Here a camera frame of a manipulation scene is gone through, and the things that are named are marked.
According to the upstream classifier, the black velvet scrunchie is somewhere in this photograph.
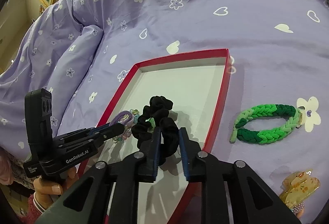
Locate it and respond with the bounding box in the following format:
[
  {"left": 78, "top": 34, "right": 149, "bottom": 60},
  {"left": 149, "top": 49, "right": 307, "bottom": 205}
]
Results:
[{"left": 132, "top": 96, "right": 179, "bottom": 166}]

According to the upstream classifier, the green braided bracelet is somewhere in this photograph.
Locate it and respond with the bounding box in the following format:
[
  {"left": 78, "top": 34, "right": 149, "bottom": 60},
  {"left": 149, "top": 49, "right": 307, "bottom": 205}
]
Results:
[{"left": 229, "top": 103, "right": 304, "bottom": 146}]

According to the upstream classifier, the purple floral duvet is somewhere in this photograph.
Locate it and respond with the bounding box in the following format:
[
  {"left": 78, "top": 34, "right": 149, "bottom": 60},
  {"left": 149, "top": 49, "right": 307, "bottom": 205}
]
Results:
[{"left": 1, "top": 0, "right": 328, "bottom": 223}]

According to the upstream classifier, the red shallow box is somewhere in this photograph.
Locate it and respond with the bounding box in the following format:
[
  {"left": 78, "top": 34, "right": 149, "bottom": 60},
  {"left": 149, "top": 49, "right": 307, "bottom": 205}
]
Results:
[{"left": 80, "top": 49, "right": 230, "bottom": 223}]

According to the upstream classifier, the left hand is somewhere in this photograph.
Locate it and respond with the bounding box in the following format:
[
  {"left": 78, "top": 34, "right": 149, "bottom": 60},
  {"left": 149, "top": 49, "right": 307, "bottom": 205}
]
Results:
[{"left": 34, "top": 167, "right": 79, "bottom": 211}]

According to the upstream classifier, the amber butterfly hair claw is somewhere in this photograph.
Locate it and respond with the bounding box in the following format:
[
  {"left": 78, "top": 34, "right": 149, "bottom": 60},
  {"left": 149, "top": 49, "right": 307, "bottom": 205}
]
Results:
[{"left": 279, "top": 169, "right": 320, "bottom": 218}]

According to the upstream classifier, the colourful beaded bracelet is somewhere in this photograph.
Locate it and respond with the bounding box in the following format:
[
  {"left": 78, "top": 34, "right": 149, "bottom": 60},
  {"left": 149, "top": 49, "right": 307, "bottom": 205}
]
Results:
[{"left": 111, "top": 107, "right": 155, "bottom": 143}]

